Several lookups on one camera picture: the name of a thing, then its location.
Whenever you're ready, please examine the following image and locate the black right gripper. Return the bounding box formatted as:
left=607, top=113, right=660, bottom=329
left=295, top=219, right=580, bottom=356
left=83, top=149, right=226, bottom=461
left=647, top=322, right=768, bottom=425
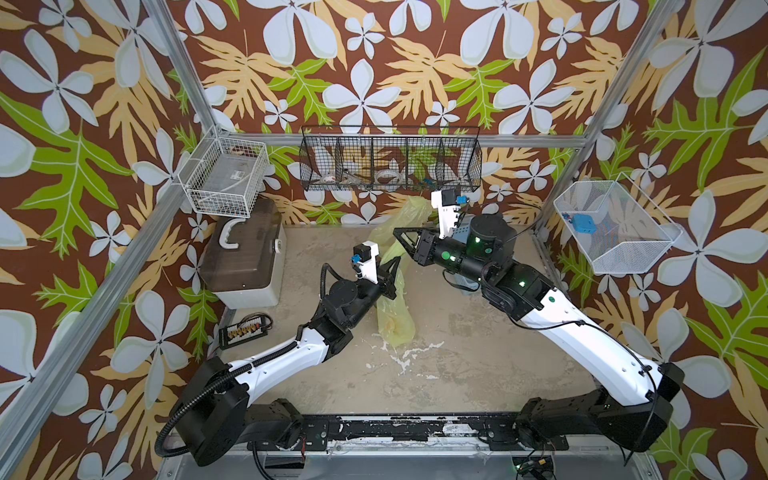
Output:
left=398, top=226, right=498, bottom=292

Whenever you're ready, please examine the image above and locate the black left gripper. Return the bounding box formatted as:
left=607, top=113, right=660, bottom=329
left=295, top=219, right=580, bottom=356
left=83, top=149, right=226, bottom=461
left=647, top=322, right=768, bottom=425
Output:
left=344, top=253, right=395, bottom=331

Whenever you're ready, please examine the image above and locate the green avocado-print plastic bag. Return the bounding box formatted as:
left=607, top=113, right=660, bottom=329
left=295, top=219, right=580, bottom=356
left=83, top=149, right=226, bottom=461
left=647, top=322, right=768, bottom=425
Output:
left=368, top=196, right=433, bottom=348

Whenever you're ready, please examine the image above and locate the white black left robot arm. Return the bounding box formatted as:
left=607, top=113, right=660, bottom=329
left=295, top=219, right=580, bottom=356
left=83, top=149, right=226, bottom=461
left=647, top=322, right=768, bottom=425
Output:
left=154, top=255, right=402, bottom=466

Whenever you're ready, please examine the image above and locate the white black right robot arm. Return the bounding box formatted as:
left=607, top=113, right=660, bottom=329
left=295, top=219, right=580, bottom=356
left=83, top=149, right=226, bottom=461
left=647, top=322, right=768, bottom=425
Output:
left=393, top=215, right=684, bottom=452

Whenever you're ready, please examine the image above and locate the black tray with orange parts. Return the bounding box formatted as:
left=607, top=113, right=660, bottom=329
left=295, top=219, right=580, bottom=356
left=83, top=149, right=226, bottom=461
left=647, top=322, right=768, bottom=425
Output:
left=219, top=312, right=273, bottom=350

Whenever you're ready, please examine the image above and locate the brown lidded storage box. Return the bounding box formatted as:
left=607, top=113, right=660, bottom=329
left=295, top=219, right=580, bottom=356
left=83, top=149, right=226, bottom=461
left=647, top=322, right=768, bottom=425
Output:
left=200, top=197, right=287, bottom=310

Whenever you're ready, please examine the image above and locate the blue small object in basket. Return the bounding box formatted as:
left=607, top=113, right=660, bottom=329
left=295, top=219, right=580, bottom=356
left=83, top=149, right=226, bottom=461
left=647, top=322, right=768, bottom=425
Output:
left=563, top=213, right=597, bottom=235

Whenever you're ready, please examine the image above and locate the white mesh basket right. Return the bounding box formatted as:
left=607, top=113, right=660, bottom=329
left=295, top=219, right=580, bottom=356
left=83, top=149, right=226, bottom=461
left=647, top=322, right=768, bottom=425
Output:
left=554, top=174, right=683, bottom=276

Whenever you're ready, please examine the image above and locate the small black electronics board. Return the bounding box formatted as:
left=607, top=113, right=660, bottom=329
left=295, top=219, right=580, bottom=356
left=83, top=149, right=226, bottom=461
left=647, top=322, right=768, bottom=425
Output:
left=514, top=457, right=556, bottom=480

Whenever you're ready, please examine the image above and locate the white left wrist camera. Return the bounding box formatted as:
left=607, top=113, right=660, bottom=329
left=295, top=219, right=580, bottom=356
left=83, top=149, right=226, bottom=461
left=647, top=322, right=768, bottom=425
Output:
left=351, top=241, right=379, bottom=284

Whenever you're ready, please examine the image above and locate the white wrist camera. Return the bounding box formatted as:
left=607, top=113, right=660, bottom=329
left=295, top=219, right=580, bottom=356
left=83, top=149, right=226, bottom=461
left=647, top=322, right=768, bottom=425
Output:
left=351, top=241, right=379, bottom=284
left=430, top=187, right=468, bottom=239

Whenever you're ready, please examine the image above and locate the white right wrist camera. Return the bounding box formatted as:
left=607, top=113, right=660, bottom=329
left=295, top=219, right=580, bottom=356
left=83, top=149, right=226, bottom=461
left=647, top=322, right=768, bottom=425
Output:
left=430, top=187, right=468, bottom=239

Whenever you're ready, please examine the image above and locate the black wire basket centre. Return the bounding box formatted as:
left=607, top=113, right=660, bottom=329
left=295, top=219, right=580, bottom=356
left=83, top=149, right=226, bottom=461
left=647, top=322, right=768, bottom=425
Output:
left=298, top=125, right=482, bottom=192

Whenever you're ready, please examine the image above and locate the white wire basket left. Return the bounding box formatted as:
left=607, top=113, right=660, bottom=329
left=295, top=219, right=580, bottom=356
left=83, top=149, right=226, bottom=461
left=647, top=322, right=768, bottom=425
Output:
left=179, top=129, right=270, bottom=218

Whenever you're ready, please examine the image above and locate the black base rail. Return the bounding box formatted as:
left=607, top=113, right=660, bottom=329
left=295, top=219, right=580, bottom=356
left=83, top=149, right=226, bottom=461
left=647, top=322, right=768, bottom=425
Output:
left=251, top=412, right=571, bottom=452

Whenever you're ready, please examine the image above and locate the aluminium frame post right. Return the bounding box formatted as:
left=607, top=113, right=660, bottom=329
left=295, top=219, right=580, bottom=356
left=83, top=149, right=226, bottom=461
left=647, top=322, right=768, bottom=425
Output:
left=532, top=0, right=679, bottom=232

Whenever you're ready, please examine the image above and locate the aluminium frame post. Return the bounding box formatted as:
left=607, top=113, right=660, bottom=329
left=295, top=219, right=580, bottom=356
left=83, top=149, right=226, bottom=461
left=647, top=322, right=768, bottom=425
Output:
left=532, top=0, right=679, bottom=232
left=142, top=0, right=219, bottom=133

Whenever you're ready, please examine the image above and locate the aluminium frame post left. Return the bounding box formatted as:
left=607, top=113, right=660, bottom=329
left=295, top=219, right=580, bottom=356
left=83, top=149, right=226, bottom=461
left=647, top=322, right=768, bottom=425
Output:
left=142, top=0, right=219, bottom=133

